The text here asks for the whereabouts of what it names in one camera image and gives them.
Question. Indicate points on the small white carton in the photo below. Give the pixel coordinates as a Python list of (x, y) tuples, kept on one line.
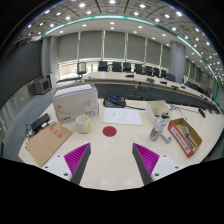
[(166, 136)]

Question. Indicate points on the white cardboard organizer box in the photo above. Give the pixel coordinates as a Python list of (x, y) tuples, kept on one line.
[(156, 110)]

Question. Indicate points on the grey boxy monitor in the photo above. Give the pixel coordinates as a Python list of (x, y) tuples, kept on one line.
[(41, 86)]

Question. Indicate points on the black power adapter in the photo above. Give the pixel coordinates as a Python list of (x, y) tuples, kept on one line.
[(40, 121)]

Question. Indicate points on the white printed paper sheet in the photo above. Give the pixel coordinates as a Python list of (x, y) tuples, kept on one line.
[(122, 116)]

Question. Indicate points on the white mug with yellow print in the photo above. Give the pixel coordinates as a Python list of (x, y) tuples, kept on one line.
[(82, 125)]

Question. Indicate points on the grey board eraser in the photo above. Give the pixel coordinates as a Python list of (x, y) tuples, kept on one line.
[(186, 130)]

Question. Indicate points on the red-sided open cardboard box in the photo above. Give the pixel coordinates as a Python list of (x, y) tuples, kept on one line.
[(180, 140)]

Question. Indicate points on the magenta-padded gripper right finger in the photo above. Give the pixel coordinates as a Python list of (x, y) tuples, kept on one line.
[(146, 157)]

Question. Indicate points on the round ceiling lights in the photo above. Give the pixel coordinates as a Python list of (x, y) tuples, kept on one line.
[(82, 5)]

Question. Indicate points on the long curved conference desk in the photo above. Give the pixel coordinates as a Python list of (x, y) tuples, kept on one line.
[(110, 76)]

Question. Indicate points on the row of black office chairs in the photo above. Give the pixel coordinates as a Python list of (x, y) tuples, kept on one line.
[(116, 66)]

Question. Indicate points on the clear black-capped water bottle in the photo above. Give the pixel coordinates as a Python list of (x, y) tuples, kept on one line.
[(157, 128)]

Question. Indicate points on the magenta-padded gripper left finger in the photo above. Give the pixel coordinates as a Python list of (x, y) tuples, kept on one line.
[(77, 157)]

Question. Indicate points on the white copy paper carton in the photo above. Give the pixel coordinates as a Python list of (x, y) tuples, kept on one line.
[(75, 103)]

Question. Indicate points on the flat round red coaster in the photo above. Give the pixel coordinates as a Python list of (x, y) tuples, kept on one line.
[(109, 131)]

